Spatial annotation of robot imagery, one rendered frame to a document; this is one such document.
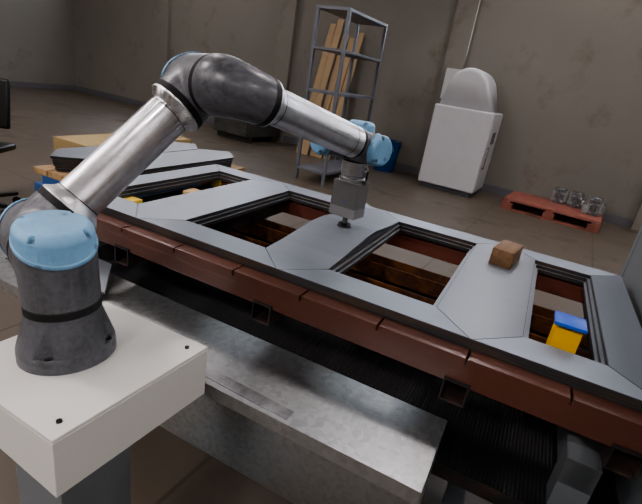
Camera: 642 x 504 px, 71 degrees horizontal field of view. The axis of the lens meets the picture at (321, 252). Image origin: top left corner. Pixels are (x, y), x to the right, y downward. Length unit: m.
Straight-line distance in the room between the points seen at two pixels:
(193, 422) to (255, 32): 8.37
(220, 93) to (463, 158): 5.85
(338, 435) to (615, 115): 6.68
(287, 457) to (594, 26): 6.79
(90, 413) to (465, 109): 6.19
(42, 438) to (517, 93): 7.03
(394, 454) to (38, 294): 0.63
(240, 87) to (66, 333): 0.50
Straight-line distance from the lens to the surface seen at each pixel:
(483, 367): 0.91
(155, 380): 0.80
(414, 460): 0.88
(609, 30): 7.32
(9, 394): 0.83
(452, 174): 6.64
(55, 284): 0.79
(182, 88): 0.95
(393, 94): 7.77
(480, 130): 6.53
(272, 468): 1.23
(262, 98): 0.88
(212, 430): 1.29
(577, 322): 1.07
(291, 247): 1.18
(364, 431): 0.90
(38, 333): 0.83
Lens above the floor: 1.27
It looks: 21 degrees down
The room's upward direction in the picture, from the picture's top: 9 degrees clockwise
